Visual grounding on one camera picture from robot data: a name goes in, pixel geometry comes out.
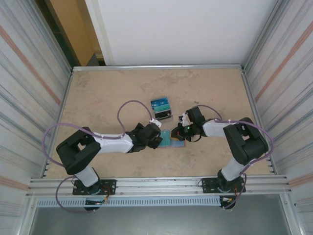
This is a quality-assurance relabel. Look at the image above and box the blue credit card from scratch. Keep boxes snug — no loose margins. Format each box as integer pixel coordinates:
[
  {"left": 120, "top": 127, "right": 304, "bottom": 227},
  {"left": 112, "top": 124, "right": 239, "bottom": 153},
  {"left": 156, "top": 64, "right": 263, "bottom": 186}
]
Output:
[{"left": 150, "top": 97, "right": 170, "bottom": 108}]

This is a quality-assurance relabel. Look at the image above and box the aluminium table edge rail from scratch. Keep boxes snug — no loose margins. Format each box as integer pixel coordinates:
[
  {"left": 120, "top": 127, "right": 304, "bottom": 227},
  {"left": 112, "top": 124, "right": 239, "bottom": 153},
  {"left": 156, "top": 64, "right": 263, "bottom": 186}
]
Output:
[{"left": 72, "top": 64, "right": 245, "bottom": 72}]

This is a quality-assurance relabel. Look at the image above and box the clear acrylic card stand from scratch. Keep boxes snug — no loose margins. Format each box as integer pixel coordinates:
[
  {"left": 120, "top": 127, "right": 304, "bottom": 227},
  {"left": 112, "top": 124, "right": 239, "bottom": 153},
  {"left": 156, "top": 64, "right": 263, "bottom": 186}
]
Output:
[{"left": 150, "top": 96, "right": 175, "bottom": 123}]

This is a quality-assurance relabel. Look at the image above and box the brown wooden door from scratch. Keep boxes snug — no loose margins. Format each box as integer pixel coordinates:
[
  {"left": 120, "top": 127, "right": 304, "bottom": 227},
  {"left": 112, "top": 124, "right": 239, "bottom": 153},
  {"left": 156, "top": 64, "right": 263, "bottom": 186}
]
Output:
[{"left": 50, "top": 0, "right": 96, "bottom": 67}]

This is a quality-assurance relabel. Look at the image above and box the corrugated plastic side panel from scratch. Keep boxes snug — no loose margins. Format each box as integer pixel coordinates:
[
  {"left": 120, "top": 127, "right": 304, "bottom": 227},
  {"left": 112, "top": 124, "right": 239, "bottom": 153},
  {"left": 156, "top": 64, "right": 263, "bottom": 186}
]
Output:
[
  {"left": 244, "top": 0, "right": 313, "bottom": 209},
  {"left": 0, "top": 0, "right": 74, "bottom": 221}
]

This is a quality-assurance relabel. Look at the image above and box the aluminium table side rail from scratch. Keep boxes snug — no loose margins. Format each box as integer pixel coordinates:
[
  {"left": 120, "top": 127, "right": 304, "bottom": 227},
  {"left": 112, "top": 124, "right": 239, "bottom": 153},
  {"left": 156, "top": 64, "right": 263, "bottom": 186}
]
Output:
[
  {"left": 241, "top": 68, "right": 278, "bottom": 175},
  {"left": 44, "top": 70, "right": 74, "bottom": 178}
]

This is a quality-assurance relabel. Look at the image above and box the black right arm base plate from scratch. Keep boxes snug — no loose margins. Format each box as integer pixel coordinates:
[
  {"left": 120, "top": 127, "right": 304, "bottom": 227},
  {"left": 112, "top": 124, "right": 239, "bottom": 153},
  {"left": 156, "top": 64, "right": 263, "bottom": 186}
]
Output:
[{"left": 201, "top": 176, "right": 246, "bottom": 194}]

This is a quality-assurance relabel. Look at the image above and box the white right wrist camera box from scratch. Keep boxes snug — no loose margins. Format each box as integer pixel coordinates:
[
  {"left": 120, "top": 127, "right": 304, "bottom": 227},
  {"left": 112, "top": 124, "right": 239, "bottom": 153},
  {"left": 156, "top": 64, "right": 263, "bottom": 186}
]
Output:
[{"left": 178, "top": 110, "right": 192, "bottom": 126}]

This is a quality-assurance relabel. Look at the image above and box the long aluminium mounting rail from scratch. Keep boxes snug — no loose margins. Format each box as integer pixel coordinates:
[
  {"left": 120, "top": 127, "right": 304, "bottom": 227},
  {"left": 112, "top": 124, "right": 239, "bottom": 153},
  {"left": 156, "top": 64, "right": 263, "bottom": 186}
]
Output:
[{"left": 25, "top": 175, "right": 293, "bottom": 198}]

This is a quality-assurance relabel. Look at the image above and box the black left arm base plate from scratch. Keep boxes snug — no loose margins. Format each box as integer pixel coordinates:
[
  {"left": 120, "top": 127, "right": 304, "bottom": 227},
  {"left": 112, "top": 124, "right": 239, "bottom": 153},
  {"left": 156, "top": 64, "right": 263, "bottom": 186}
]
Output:
[{"left": 72, "top": 179, "right": 117, "bottom": 196}]

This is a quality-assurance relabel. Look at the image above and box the green dotted credit card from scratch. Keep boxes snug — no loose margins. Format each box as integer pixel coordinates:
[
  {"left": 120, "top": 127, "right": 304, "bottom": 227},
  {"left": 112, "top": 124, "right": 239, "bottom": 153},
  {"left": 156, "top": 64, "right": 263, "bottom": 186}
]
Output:
[{"left": 160, "top": 130, "right": 172, "bottom": 147}]

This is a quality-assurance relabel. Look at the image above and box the grey slotted cable duct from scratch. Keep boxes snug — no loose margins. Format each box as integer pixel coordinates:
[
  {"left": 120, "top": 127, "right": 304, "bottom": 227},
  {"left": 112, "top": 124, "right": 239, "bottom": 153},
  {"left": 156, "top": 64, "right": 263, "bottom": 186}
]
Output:
[{"left": 36, "top": 197, "right": 222, "bottom": 208}]

